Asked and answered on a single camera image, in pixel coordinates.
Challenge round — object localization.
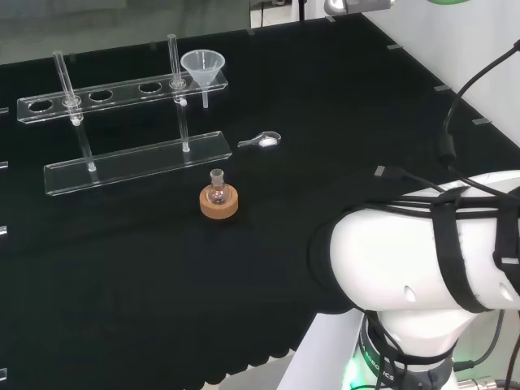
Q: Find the cork ring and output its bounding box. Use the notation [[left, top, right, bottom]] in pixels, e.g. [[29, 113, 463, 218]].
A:
[[198, 183, 240, 221]]

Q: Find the transparent funnel stand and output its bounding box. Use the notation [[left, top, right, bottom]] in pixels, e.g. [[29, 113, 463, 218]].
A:
[[16, 33, 233, 198]]

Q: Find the black cable with ferrite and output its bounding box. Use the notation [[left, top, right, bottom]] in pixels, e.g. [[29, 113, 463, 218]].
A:
[[437, 39, 520, 204]]

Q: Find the clear plastic funnel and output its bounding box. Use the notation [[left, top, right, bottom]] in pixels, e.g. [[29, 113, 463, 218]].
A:
[[180, 50, 227, 109]]

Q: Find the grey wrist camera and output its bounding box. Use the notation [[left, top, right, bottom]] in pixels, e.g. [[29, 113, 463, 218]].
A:
[[323, 0, 397, 15]]

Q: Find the black cable with silver plug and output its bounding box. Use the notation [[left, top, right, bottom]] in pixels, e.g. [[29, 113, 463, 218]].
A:
[[374, 164, 452, 196]]

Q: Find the black bench cloth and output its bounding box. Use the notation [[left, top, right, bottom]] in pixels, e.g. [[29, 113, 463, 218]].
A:
[[0, 11, 520, 388]]

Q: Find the small round-bottom glass flask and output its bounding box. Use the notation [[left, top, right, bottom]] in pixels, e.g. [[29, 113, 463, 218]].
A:
[[206, 168, 228, 206]]

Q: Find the black cable with lit plug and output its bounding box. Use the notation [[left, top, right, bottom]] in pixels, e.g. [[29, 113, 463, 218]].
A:
[[453, 310, 507, 371]]

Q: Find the clear weighing funnel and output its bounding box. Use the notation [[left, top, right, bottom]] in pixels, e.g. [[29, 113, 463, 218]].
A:
[[237, 130, 283, 149]]

